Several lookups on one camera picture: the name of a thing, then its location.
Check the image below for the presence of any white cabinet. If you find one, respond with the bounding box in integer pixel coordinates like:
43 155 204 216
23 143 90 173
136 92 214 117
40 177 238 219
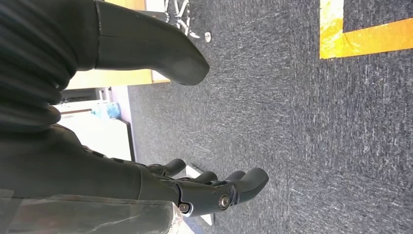
54 86 136 162

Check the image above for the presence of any light blue plastic bag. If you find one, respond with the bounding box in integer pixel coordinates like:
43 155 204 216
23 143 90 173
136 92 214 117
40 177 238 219
91 102 122 120

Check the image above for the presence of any ribbed grey right arm sleeve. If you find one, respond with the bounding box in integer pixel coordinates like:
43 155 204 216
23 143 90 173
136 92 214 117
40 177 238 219
0 0 80 132

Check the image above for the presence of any yellow floor tape square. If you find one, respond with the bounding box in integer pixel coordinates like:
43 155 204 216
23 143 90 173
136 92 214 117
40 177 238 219
319 0 413 60

